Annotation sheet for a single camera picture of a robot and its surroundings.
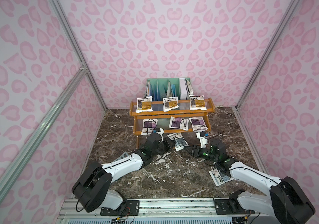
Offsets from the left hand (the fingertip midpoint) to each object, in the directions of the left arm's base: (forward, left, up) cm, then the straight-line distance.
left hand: (178, 140), depth 80 cm
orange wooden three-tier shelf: (+19, -8, -1) cm, 20 cm away
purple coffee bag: (+10, +18, 0) cm, 21 cm away
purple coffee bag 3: (+12, -14, -1) cm, 19 cm away
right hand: (-3, -4, -3) cm, 6 cm away
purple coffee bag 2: (+13, -2, 0) cm, 13 cm away
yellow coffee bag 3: (+17, -11, +13) cm, 24 cm away
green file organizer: (+45, +10, +2) cm, 47 cm away
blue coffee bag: (+1, -2, -3) cm, 4 cm away
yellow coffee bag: (+16, +19, +13) cm, 28 cm away
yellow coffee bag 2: (+16, +4, +14) cm, 22 cm away
